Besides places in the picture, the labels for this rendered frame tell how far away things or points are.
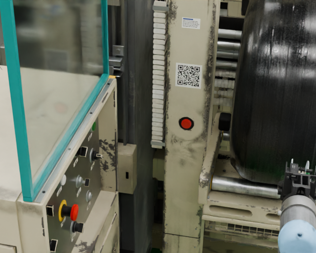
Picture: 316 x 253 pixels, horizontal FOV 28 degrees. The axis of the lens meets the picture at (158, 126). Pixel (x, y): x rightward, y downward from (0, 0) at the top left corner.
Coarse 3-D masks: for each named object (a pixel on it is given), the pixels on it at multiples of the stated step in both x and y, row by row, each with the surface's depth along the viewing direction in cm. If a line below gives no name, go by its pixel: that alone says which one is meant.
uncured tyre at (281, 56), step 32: (256, 0) 169; (288, 0) 164; (256, 32) 160; (288, 32) 158; (256, 64) 157; (288, 64) 156; (256, 96) 158; (288, 96) 156; (256, 128) 160; (288, 128) 158; (256, 160) 166; (288, 160) 164
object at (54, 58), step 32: (0, 0) 100; (32, 0) 111; (64, 0) 127; (96, 0) 149; (32, 32) 113; (64, 32) 130; (96, 32) 152; (32, 64) 114; (64, 64) 132; (96, 64) 156; (32, 96) 116; (64, 96) 135; (96, 96) 157; (32, 128) 118; (64, 128) 137; (32, 160) 120; (32, 192) 121
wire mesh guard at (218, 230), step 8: (216, 88) 226; (216, 96) 227; (216, 112) 231; (208, 224) 259; (216, 232) 260; (224, 232) 259; (232, 232) 258; (240, 232) 258; (248, 232) 258; (256, 232) 256; (264, 232) 256; (272, 240) 256
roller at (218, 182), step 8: (216, 176) 189; (224, 176) 189; (216, 184) 187; (224, 184) 187; (232, 184) 187; (240, 184) 186; (248, 184) 186; (256, 184) 186; (264, 184) 186; (272, 184) 186; (240, 192) 187; (248, 192) 186; (256, 192) 186; (264, 192) 185; (272, 192) 185
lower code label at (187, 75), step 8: (176, 64) 178; (184, 64) 178; (192, 64) 177; (176, 72) 180; (184, 72) 179; (192, 72) 178; (200, 72) 178; (176, 80) 181; (184, 80) 180; (192, 80) 180; (200, 80) 179; (200, 88) 181
